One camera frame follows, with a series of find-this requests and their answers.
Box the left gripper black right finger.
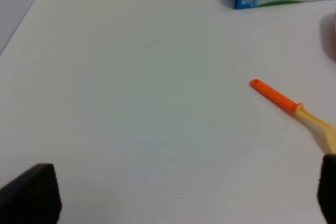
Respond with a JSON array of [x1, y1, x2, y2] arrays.
[[317, 154, 335, 224]]

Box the pink square plate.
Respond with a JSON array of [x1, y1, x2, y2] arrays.
[[320, 13, 335, 62]]

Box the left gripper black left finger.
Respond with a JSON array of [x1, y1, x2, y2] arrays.
[[1, 163, 62, 223]]

